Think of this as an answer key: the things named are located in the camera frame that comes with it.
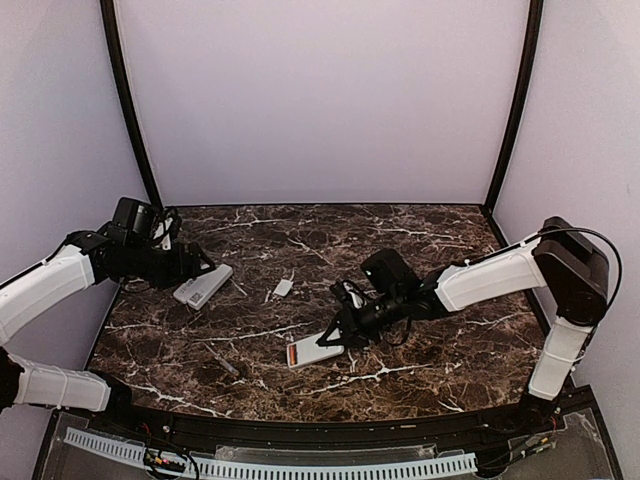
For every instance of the black front rail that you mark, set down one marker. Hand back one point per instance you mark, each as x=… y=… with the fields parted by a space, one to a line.
x=486 y=429

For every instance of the white remote control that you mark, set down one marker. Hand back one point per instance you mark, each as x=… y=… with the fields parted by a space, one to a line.
x=309 y=353

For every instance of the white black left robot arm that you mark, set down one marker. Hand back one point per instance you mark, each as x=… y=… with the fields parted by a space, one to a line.
x=139 y=242

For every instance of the orange battery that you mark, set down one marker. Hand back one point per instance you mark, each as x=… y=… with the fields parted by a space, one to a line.
x=292 y=356

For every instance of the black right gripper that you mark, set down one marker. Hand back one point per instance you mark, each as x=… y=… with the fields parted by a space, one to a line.
x=354 y=334

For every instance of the clear handled screwdriver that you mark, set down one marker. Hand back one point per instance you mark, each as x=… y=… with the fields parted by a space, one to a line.
x=222 y=361

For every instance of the white battery cover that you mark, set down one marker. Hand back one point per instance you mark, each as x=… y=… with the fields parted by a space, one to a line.
x=283 y=288

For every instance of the white slotted cable duct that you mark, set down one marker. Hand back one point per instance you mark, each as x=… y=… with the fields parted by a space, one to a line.
x=252 y=463

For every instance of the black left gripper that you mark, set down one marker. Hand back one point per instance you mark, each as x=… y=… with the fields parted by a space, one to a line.
x=180 y=271

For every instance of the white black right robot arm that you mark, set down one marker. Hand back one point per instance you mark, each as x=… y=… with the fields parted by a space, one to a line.
x=559 y=257

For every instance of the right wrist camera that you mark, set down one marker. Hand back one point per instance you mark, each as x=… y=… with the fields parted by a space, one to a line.
x=347 y=292

